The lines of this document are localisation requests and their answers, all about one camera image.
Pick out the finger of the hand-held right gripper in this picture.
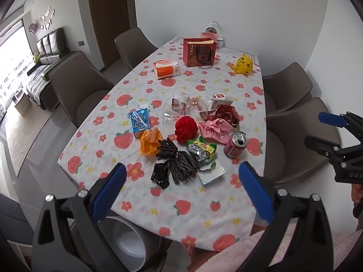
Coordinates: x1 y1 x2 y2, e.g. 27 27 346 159
318 111 363 136
304 136 351 159

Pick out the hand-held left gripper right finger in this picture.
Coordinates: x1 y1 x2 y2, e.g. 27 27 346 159
238 161 334 272

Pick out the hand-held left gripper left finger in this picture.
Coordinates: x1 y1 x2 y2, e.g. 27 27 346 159
32 163 127 272

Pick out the white packaging card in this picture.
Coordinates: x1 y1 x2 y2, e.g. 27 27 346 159
197 161 226 186

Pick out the black wrapper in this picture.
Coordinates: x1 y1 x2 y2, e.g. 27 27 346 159
150 163 171 189

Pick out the red soda can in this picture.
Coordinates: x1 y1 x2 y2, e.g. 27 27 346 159
223 131 248 159

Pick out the grey waste bin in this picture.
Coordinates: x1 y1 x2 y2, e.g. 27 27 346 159
98 216 165 265

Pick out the orange ribbon bow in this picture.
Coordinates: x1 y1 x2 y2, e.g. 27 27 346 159
140 129 163 157

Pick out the green yellow snack wrapper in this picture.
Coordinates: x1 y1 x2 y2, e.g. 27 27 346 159
186 136 217 168

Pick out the black shredded paper pom-pom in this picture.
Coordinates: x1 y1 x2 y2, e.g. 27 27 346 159
155 137 200 186

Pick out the blue drink carton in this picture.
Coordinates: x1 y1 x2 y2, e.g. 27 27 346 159
127 108 151 139

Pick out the pink paper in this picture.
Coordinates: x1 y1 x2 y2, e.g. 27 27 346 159
198 119 233 145

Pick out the dark red wrapper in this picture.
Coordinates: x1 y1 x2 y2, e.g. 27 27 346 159
206 105 244 127

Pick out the red paper flower ball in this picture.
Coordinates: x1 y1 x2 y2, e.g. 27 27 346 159
174 116 198 145

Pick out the small white red box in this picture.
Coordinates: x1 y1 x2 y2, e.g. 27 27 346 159
208 93 233 110

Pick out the clear plastic container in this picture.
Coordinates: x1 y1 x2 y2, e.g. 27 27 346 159
162 93 188 124

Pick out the clear plastic cup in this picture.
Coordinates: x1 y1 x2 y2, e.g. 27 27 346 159
186 97 209 121

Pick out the person's right hand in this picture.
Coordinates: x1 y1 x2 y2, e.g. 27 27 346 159
352 183 363 204

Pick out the brown dining chair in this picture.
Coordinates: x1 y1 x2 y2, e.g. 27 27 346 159
262 62 314 112
263 98 342 185

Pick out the floral strawberry print tablecloth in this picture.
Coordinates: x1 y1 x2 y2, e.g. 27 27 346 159
57 36 267 254

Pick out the pink fleece robe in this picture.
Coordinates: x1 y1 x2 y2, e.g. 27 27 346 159
187 224 363 272

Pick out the beige rug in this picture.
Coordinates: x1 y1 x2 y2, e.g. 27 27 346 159
5 110 55 176

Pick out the dark grey cabinet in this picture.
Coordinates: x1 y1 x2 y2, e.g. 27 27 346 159
0 193 36 272

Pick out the yellow tiger toy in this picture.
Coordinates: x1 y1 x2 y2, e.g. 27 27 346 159
230 53 253 76

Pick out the grey dining chair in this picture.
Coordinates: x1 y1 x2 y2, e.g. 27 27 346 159
49 51 114 129
115 28 159 69

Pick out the white coffee table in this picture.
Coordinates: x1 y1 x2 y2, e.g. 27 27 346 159
13 89 30 117

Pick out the orange tissue pack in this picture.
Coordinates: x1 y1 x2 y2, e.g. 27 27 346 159
153 59 181 80

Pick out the striped blanket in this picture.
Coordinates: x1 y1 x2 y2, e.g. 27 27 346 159
26 64 51 103

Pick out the red gift bag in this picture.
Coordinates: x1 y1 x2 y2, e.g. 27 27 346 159
183 38 216 68

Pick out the white desk fan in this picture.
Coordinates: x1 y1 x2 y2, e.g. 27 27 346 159
205 21 222 34

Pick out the dark grey leather sofa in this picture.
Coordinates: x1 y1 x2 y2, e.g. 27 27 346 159
25 28 80 111

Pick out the large window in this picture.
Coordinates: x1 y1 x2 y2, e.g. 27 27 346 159
0 17 32 119

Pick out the brown wooden door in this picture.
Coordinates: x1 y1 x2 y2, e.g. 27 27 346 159
86 0 138 69

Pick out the white wall banner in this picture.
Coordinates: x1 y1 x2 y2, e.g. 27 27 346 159
39 6 56 30

